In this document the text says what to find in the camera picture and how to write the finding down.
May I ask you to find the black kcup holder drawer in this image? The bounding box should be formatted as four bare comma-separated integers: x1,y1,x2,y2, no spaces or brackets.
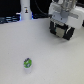
50,22,74,40

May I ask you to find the black keyboard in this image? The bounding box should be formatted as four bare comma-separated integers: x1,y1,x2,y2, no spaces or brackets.
0,14,21,24

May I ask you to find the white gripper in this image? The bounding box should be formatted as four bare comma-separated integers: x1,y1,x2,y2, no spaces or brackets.
49,3,84,29

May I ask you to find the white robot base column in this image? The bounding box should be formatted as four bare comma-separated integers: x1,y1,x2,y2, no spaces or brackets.
20,0,32,20

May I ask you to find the white kcup green lid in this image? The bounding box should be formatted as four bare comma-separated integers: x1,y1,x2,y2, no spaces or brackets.
23,58,32,70

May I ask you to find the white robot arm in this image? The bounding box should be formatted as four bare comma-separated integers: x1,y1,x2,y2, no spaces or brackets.
49,0,84,29

